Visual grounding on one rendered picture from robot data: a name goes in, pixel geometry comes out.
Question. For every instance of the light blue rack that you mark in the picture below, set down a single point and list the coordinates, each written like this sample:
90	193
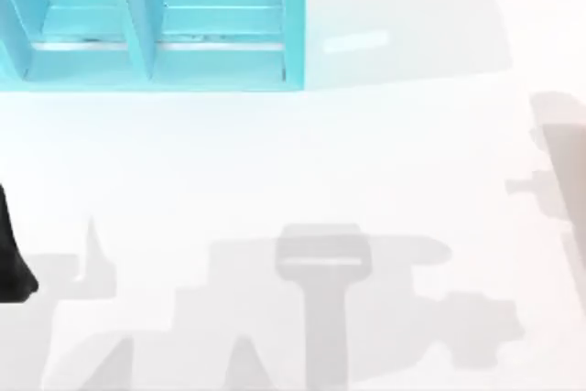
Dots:
137	20

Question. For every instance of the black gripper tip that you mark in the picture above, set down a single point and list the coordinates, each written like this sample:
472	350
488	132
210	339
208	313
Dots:
11	267

